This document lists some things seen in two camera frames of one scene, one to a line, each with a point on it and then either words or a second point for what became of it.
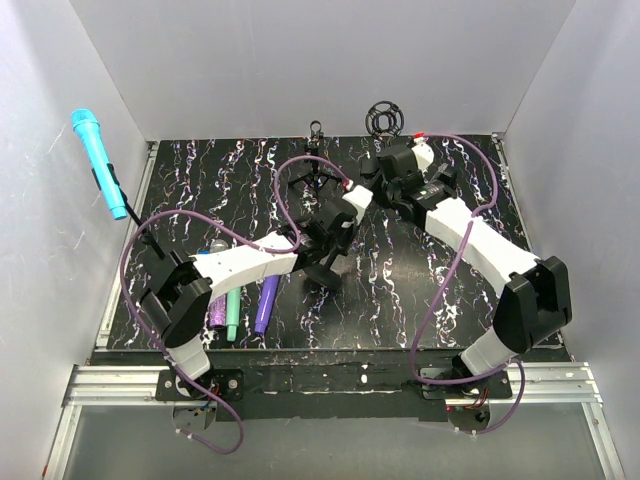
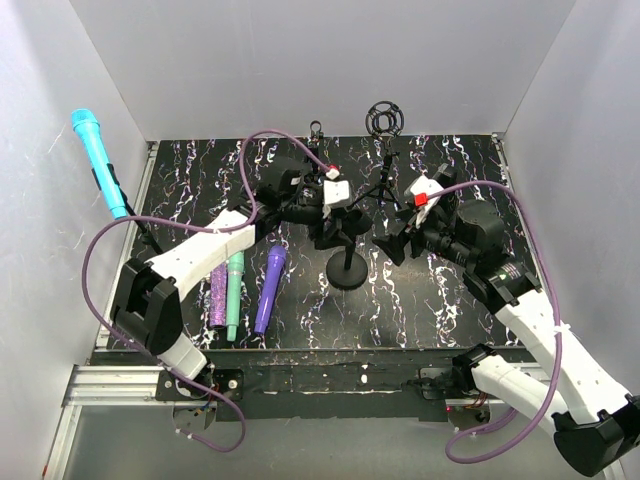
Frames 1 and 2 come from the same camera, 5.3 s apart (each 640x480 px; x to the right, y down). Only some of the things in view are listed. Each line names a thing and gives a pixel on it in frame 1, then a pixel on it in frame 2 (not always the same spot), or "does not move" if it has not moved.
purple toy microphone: (266, 303) does not move
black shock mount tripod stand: (384, 121) does not move
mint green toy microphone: (233, 306) does not move
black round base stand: (322, 275) → (347, 270)
